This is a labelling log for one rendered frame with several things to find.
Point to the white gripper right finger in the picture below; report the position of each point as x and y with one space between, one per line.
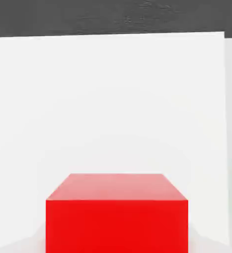
202 246

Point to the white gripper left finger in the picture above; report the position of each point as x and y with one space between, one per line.
29 246

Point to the small red cube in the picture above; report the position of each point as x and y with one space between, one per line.
116 223

